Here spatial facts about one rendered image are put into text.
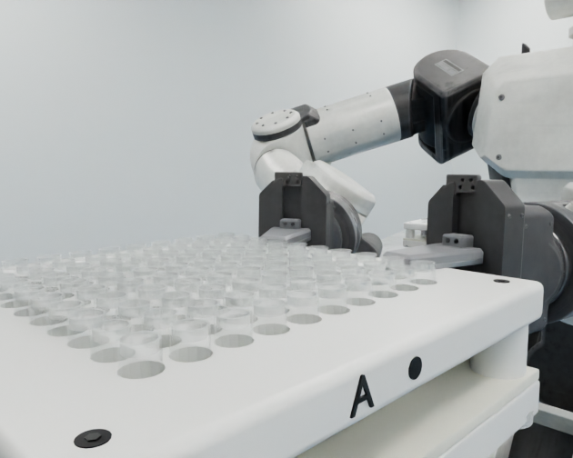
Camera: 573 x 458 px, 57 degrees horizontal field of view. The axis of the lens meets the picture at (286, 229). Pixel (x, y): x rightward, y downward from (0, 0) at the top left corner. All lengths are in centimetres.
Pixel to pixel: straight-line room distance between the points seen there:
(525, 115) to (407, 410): 55
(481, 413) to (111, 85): 368
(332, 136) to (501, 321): 62
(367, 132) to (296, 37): 375
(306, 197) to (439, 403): 22
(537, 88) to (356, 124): 26
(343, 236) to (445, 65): 45
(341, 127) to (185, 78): 324
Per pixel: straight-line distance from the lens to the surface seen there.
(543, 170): 74
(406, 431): 23
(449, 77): 86
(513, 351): 29
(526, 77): 76
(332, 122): 84
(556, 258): 39
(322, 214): 42
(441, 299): 24
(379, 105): 85
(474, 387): 28
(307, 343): 18
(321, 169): 62
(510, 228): 34
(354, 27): 499
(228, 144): 414
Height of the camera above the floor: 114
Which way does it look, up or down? 7 degrees down
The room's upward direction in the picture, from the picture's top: straight up
